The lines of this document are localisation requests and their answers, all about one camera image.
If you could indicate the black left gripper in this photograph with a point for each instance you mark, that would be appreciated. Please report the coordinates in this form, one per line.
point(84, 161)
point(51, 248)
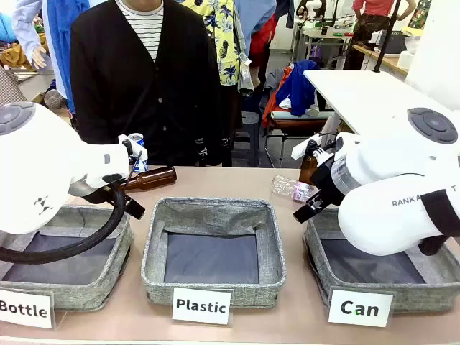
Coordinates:
point(106, 196)

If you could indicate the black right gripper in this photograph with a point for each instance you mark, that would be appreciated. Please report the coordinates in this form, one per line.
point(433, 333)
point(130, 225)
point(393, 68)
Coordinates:
point(327, 179)

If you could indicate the blue white drink can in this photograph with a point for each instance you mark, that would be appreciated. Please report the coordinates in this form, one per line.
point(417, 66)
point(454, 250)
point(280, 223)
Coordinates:
point(137, 138)

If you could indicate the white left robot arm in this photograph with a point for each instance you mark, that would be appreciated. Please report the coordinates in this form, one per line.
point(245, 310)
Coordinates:
point(36, 161)

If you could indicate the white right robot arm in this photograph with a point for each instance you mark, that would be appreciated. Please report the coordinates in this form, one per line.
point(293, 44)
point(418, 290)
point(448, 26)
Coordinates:
point(377, 223)

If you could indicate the grey fabric basket plastic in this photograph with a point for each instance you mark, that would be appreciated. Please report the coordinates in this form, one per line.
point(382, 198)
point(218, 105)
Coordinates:
point(212, 215)

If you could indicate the grey fabric basket bottle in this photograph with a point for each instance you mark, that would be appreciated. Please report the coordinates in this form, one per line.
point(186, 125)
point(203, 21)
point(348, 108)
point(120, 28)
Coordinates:
point(90, 287)

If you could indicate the white sign Can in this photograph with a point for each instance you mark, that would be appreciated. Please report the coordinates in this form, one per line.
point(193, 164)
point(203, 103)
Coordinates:
point(359, 309)

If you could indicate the grey fabric basket can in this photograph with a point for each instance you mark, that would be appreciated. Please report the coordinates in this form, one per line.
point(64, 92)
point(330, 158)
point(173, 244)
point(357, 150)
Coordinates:
point(413, 291)

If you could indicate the crushed clear plastic bottle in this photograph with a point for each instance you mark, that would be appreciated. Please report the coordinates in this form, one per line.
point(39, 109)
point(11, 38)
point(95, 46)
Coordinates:
point(287, 187)

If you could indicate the brown glass bottle long neck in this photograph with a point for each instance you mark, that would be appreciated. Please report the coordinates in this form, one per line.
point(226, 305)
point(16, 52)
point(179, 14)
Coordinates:
point(158, 178)

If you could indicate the brown bench chair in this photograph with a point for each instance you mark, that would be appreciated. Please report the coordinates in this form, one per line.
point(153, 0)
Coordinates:
point(294, 124)

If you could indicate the black stool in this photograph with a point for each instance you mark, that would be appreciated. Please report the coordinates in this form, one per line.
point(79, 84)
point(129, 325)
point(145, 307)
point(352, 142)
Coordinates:
point(249, 133)

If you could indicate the orange garment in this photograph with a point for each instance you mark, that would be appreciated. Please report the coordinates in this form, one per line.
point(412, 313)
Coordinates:
point(273, 104)

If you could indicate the white sign Plastic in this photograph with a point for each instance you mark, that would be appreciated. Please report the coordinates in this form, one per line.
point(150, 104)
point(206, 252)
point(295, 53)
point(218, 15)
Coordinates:
point(201, 305)

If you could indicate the person in black cardigan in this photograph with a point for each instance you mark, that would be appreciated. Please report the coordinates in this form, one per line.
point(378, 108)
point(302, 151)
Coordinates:
point(115, 90)

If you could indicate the blue jacket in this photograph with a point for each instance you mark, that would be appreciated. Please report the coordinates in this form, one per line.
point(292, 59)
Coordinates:
point(298, 86)

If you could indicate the white table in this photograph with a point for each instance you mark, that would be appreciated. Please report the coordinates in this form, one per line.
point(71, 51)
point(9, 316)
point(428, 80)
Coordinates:
point(359, 93)

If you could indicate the white sign Bottle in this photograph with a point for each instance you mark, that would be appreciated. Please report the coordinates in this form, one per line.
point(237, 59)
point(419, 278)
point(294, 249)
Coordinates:
point(25, 309)

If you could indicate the wooden workbench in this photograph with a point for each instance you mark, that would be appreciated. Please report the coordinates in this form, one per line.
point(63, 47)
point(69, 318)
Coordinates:
point(384, 59)

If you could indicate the red garment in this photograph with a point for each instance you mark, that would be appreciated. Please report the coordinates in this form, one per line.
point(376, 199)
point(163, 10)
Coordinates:
point(262, 39)

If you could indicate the light blue shirt mannequin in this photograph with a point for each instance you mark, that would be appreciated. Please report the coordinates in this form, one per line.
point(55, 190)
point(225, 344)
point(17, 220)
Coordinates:
point(57, 39)

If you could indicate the yellow floral shirt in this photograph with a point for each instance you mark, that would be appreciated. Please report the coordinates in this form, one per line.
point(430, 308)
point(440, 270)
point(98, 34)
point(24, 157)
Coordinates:
point(224, 43)

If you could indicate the black stand pole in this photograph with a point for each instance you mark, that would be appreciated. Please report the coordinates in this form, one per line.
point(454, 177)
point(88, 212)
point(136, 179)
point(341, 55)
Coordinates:
point(388, 32)

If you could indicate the mannequin red top camouflage trousers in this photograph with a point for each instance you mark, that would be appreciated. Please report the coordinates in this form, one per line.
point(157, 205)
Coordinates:
point(370, 21)

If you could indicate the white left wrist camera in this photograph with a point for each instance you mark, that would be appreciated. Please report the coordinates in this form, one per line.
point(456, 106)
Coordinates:
point(134, 151)

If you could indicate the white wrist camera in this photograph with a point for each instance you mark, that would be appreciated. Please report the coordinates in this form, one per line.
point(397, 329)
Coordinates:
point(305, 145)
point(134, 151)

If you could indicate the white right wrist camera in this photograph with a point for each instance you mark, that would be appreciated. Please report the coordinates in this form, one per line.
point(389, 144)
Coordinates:
point(305, 145)

